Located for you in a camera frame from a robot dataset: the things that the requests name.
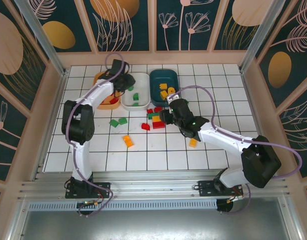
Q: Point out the green lego brick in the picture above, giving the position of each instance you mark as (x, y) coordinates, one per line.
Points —
(130, 88)
(135, 104)
(151, 116)
(123, 121)
(114, 122)
(136, 96)

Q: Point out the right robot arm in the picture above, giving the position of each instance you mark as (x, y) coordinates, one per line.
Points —
(261, 162)

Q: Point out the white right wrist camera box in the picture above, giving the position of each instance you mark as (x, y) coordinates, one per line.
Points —
(170, 98)

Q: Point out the yellow lego brick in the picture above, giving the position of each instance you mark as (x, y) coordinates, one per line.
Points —
(171, 90)
(164, 94)
(128, 141)
(163, 86)
(157, 118)
(192, 143)

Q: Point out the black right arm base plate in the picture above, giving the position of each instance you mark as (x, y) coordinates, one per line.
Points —
(206, 187)

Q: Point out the aluminium mounting rail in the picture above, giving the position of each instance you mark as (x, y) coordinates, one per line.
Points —
(153, 186)

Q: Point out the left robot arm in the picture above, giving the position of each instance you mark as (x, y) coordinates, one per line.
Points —
(78, 125)

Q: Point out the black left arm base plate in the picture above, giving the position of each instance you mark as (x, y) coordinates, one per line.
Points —
(103, 188)

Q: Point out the white plastic container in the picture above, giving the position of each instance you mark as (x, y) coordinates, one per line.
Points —
(141, 85)

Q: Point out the orange plastic container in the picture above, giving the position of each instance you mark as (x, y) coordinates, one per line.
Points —
(108, 107)

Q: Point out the aluminium side rail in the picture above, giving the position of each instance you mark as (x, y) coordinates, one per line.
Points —
(247, 87)
(61, 87)

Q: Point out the grey metal sheet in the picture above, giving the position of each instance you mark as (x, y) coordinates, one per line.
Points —
(153, 225)

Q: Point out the teal plastic container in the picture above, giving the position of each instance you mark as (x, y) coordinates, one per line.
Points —
(158, 75)

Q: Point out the aluminium frame post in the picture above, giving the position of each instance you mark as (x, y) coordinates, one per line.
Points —
(39, 32)
(262, 32)

